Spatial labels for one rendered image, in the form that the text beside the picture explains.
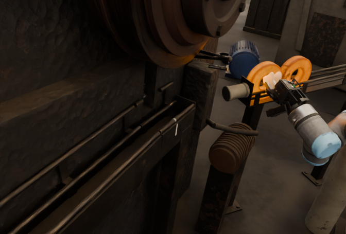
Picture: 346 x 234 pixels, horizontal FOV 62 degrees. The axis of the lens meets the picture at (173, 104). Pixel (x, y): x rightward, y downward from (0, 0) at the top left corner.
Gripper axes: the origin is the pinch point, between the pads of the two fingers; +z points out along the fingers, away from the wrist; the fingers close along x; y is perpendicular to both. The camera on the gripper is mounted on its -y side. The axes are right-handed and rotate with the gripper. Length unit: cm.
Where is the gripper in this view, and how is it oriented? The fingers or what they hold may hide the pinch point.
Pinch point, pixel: (265, 76)
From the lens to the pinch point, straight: 121.0
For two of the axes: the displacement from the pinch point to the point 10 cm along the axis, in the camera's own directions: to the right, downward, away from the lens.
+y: 2.3, -6.7, -7.1
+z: -3.5, -7.4, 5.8
